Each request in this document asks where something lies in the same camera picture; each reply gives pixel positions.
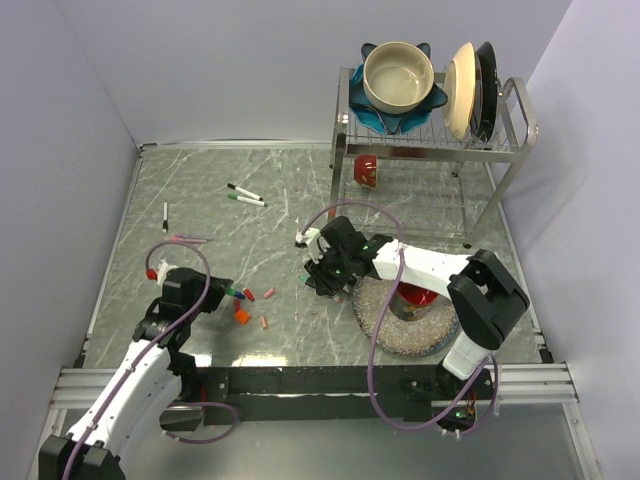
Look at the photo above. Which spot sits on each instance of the black plate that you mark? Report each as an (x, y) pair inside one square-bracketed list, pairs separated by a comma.
[(485, 105)]

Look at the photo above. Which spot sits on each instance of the cream plate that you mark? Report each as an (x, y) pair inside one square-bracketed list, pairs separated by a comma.
[(459, 85)]

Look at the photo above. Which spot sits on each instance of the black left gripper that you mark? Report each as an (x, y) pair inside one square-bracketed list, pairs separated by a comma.
[(216, 290)]

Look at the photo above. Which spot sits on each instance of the speckled grey plate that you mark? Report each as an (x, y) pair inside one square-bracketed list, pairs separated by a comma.
[(405, 331)]

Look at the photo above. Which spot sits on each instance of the beige ceramic bowl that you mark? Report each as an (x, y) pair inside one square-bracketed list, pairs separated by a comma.
[(397, 77)]

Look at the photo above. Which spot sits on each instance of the black capped white marker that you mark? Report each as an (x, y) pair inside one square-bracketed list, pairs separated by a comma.
[(244, 192)]

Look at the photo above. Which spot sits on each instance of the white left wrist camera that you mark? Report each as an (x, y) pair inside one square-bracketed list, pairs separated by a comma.
[(160, 270)]

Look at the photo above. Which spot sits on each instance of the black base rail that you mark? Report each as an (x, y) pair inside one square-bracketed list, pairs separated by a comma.
[(412, 393)]

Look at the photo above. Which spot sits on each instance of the small black capped marker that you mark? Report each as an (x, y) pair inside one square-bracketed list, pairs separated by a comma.
[(165, 217)]

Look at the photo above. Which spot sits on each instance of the small red cup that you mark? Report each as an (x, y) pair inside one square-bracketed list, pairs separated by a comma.
[(365, 170)]

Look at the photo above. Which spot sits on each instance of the steel dish rack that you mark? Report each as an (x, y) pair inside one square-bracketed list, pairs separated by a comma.
[(445, 191)]

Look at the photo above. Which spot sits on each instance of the green and black highlighter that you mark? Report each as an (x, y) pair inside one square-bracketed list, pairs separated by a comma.
[(307, 280)]

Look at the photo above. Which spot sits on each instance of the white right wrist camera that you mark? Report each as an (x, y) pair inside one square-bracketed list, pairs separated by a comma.
[(310, 239)]

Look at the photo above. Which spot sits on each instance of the purple pen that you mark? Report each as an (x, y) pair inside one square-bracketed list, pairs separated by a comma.
[(190, 239)]

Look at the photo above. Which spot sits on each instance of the black and red mug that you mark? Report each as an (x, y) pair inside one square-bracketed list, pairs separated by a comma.
[(410, 303)]

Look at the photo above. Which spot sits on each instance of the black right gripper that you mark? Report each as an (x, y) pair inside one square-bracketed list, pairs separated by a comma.
[(325, 285)]

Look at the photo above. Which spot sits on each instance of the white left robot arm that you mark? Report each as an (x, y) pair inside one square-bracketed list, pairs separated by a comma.
[(154, 375)]

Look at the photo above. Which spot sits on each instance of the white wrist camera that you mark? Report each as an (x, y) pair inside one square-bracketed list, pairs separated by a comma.
[(160, 270), (310, 239)]

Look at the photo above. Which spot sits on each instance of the red pen cap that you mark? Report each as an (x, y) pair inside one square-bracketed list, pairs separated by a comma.
[(249, 295)]

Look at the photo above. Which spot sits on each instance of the green capped white marker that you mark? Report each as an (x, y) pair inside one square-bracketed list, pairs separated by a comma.
[(247, 200)]

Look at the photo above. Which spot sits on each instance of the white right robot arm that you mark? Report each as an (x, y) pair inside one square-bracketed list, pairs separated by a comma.
[(487, 299)]

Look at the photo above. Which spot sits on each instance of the blue star-shaped bowl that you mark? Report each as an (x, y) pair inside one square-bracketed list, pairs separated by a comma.
[(381, 122)]

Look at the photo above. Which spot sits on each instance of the orange highlighter cap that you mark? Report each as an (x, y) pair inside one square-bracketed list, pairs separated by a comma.
[(240, 315)]

